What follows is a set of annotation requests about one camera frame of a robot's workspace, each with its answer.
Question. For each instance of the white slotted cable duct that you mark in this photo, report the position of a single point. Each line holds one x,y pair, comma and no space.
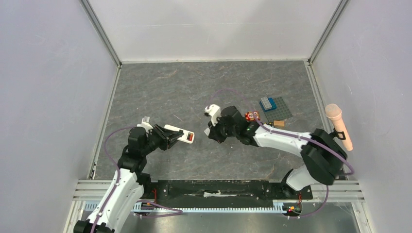
277,207

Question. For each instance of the grey lego baseplate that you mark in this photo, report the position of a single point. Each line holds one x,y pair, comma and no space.
282,112

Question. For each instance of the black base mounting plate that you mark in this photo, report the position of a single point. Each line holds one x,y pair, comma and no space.
222,193

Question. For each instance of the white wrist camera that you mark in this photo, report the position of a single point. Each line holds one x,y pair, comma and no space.
145,124
213,111

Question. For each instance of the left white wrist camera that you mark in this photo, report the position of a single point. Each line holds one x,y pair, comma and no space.
145,124

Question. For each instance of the blue lego brick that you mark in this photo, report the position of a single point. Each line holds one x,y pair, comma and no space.
274,106

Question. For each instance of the pink microphone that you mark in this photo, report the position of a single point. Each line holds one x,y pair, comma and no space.
334,114

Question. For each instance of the black microphone stand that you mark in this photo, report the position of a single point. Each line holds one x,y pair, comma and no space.
338,134

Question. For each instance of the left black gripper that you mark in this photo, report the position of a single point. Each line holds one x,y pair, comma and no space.
168,138

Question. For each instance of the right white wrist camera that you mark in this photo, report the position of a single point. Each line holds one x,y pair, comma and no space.
213,111

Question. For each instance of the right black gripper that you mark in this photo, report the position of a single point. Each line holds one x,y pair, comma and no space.
220,127

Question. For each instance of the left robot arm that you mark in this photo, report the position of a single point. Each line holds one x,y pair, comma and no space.
130,184

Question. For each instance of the white battery cover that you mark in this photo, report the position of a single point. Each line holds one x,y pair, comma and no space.
206,131

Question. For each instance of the red owl number block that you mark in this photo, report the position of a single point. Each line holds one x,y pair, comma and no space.
252,116

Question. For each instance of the wooden block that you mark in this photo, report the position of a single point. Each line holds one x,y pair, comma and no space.
278,123

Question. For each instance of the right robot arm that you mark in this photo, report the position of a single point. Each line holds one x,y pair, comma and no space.
323,158

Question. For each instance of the grey lego brick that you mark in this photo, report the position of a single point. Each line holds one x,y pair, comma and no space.
265,103

